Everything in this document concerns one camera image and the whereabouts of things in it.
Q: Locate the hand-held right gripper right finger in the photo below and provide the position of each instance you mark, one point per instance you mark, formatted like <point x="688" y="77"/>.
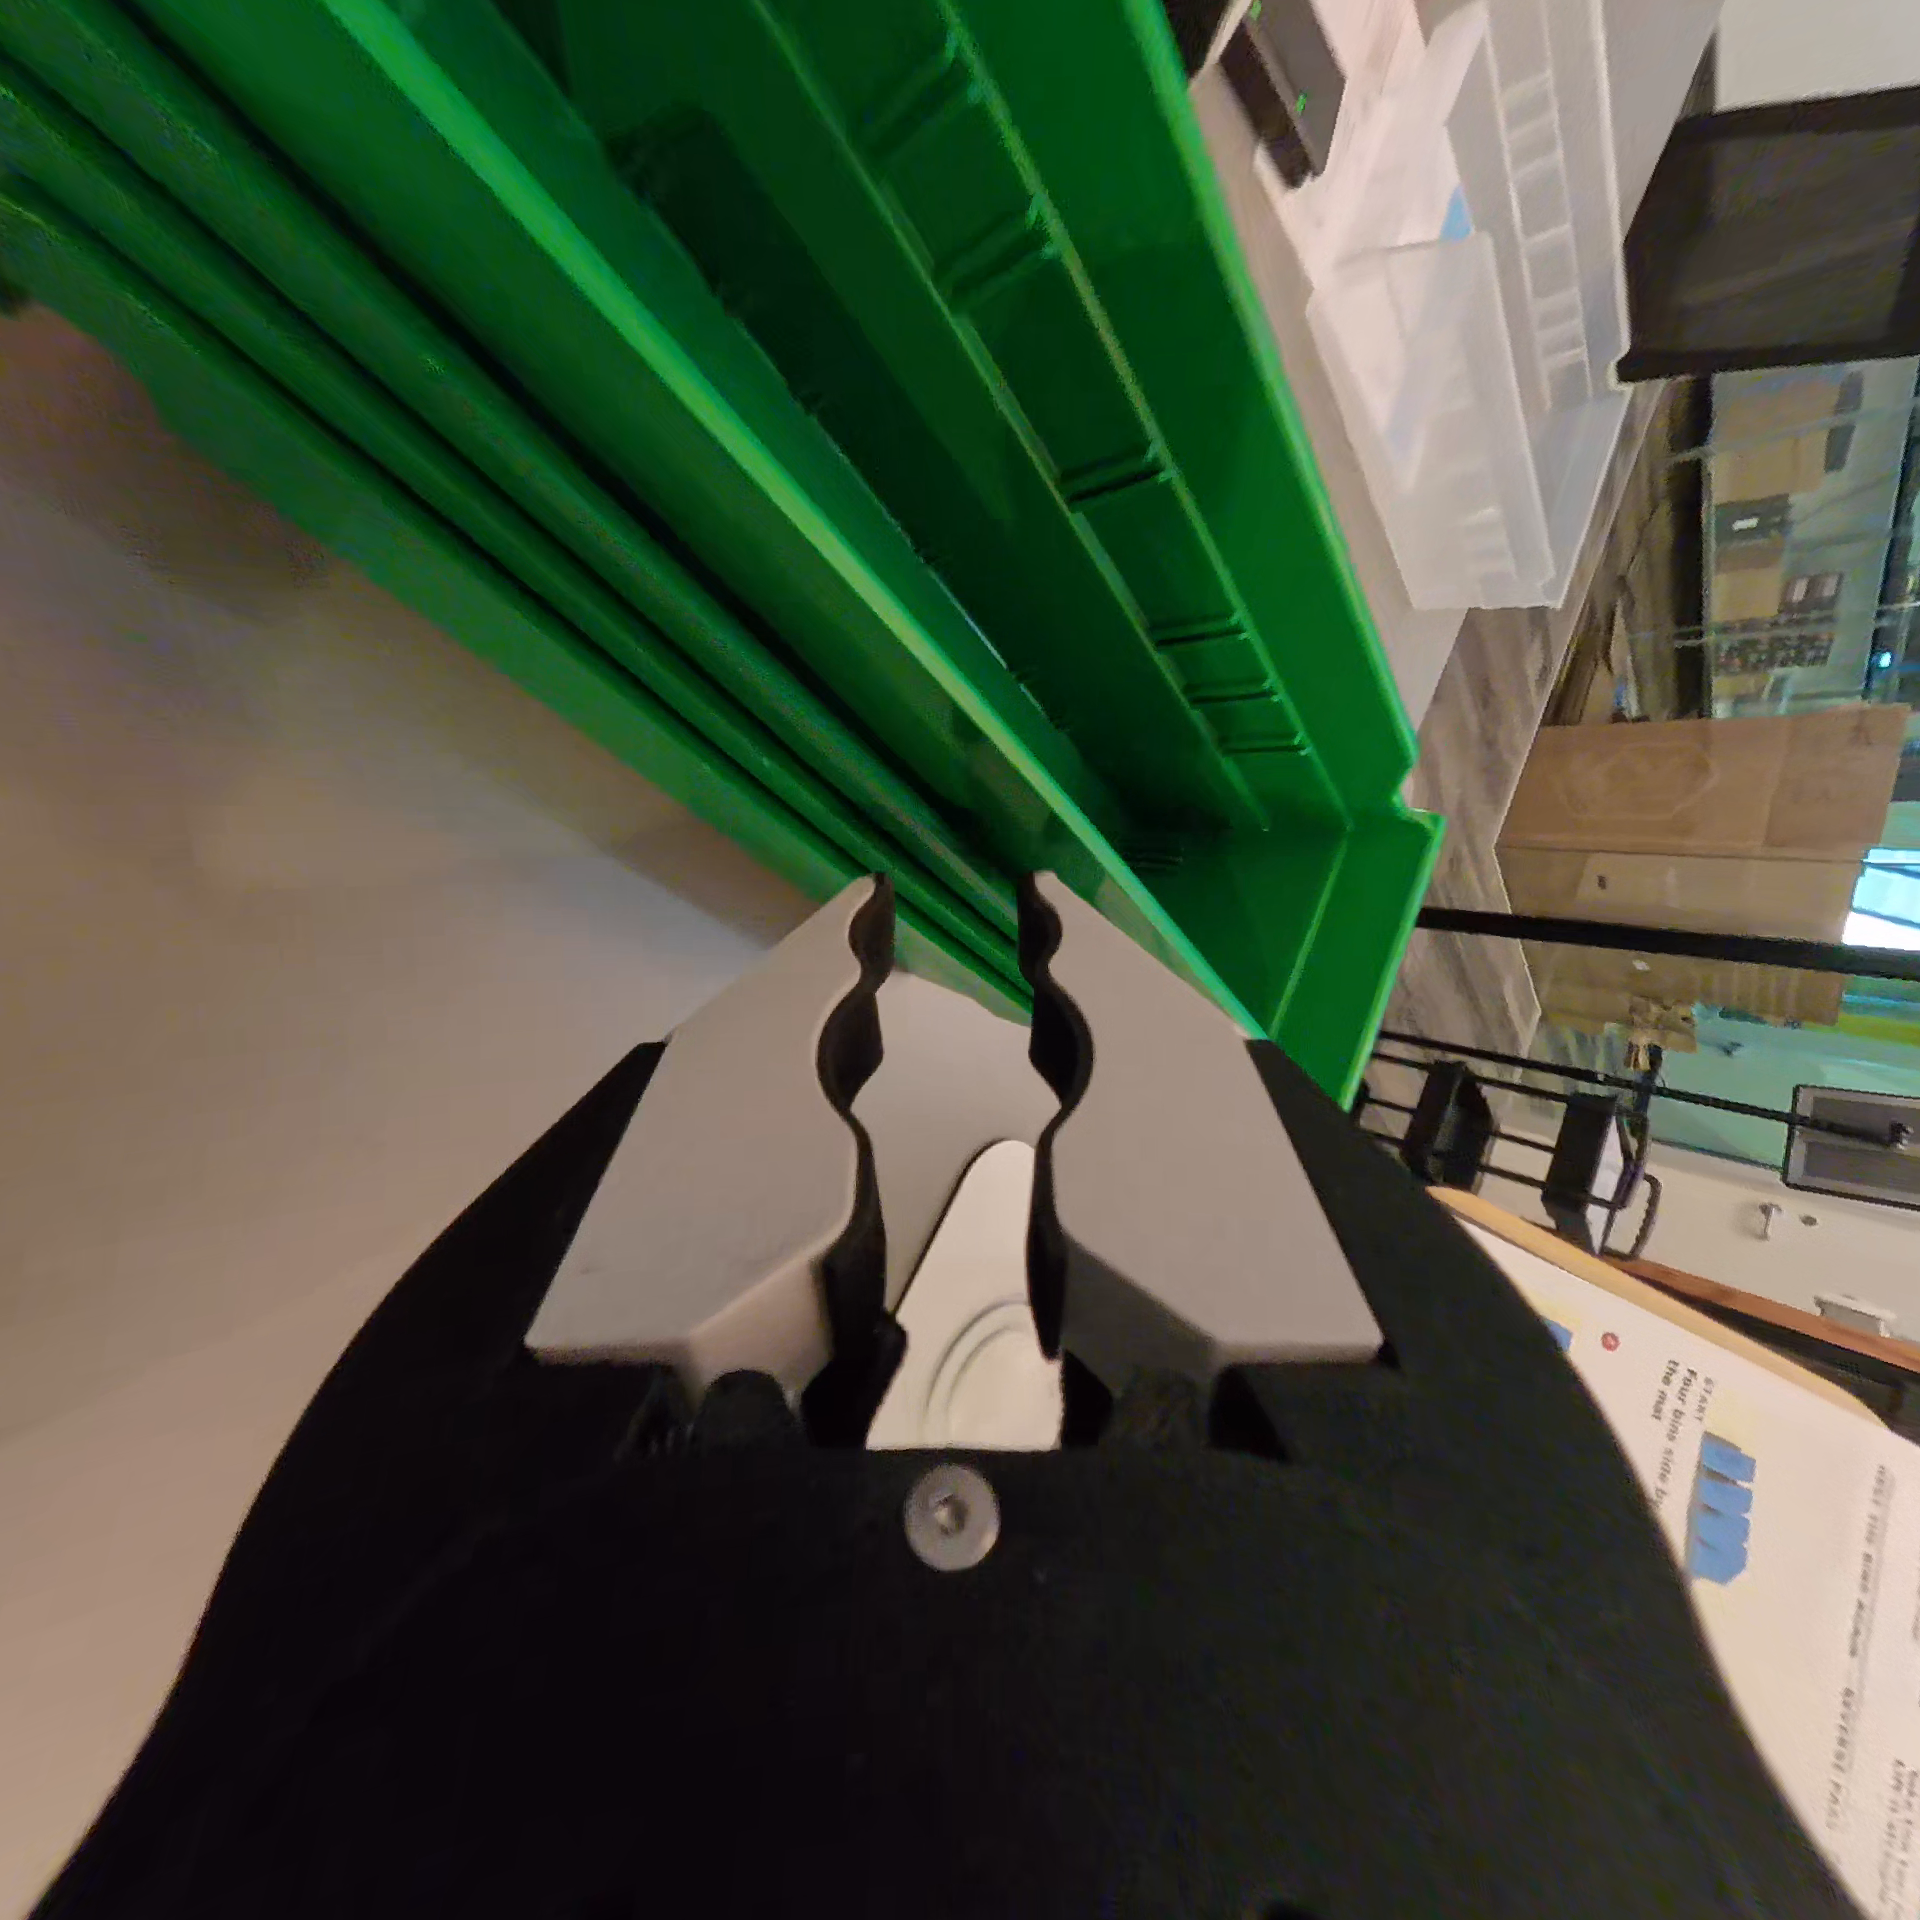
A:
<point x="1200" y="1200"/>

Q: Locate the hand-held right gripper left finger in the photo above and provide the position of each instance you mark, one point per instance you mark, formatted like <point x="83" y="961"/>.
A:
<point x="705" y="1200"/>

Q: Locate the white table mat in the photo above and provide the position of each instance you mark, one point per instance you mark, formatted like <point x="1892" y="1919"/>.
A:
<point x="973" y="1245"/>

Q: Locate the small black box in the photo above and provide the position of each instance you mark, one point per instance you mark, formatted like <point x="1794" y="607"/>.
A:
<point x="1586" y="1170"/>
<point x="1451" y="1126"/>

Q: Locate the black metal railing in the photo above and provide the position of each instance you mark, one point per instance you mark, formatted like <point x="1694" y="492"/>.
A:
<point x="1650" y="941"/>

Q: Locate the cardboard box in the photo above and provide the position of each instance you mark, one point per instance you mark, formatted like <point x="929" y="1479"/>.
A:
<point x="1694" y="810"/>

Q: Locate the grey framed panel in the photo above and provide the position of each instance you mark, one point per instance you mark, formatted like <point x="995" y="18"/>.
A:
<point x="1851" y="1156"/>

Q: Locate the printed instruction sheet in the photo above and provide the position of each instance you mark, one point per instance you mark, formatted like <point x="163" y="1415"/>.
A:
<point x="1800" y="1576"/>

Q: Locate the small clear plastic box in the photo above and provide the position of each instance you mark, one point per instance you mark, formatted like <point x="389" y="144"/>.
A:
<point x="1440" y="450"/>

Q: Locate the large clear plastic box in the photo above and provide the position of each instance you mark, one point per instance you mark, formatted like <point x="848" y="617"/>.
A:
<point x="1576" y="182"/>

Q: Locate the black device with green lights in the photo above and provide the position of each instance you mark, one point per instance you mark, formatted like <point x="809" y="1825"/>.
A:
<point x="1283" y="89"/>

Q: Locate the black board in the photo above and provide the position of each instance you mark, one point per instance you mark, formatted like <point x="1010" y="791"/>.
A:
<point x="1786" y="241"/>

